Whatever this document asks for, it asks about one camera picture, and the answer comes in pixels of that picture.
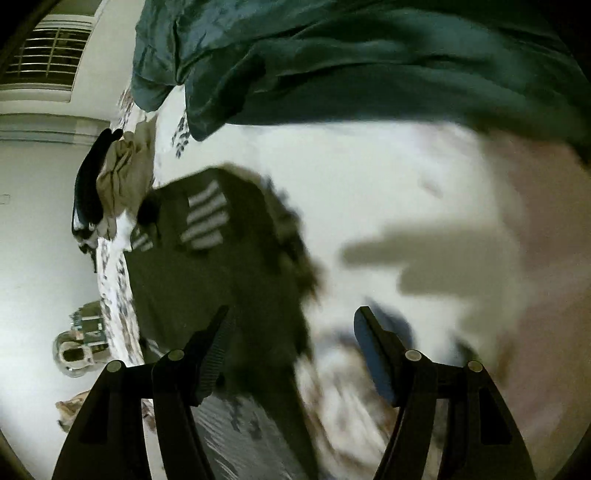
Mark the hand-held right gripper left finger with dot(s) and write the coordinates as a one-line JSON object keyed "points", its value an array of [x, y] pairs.
{"points": [[213, 355]]}

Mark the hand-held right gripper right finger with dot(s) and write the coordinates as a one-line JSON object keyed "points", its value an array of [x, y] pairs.
{"points": [[376, 357]]}

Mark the dark shorts with white stripes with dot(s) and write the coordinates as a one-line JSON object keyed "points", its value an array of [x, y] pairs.
{"points": [[217, 272]]}

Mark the tan crumpled cloth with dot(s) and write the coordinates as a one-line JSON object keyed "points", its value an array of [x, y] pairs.
{"points": [[76, 408]]}

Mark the white floral bed sheet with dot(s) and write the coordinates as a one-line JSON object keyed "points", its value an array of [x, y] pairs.
{"points": [[351, 194]]}

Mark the beige garment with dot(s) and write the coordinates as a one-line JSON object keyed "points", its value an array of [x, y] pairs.
{"points": [[124, 175]]}

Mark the black garment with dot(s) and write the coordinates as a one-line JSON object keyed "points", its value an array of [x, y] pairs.
{"points": [[90, 184]]}

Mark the teal blanket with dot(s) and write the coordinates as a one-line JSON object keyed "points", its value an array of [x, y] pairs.
{"points": [[369, 64]]}

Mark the window with white blinds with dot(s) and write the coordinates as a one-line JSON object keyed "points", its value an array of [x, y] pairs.
{"points": [[51, 50]]}

